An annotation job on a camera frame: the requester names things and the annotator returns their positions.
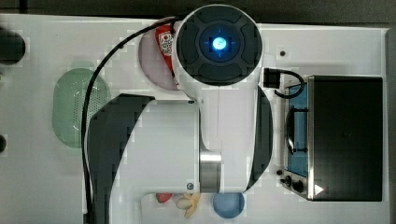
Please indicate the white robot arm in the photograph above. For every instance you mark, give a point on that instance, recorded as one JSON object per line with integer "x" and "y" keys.
{"x": 217, "y": 137}

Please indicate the black toaster oven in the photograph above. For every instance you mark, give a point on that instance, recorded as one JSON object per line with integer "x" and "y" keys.
{"x": 344, "y": 140}

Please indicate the grey round plate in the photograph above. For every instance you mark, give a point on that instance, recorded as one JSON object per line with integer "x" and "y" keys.
{"x": 152, "y": 63}

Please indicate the red ketchup bottle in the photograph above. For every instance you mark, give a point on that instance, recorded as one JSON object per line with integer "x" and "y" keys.
{"x": 164, "y": 36}

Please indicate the peeled toy banana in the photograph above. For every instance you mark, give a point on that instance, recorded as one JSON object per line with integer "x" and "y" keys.
{"x": 188, "y": 202}

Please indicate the red toy strawberry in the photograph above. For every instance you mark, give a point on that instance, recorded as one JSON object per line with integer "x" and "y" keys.
{"x": 163, "y": 197}

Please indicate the blue bowl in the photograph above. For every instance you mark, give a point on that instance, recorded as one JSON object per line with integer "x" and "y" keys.
{"x": 228, "y": 205}

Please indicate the green perforated colander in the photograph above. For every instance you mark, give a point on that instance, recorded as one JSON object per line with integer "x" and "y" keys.
{"x": 68, "y": 100}

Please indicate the black cylinder cup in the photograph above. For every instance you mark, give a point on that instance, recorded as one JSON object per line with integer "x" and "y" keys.
{"x": 12, "y": 47}

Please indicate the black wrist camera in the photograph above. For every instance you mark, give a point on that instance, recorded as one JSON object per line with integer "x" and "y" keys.
{"x": 271, "y": 78}

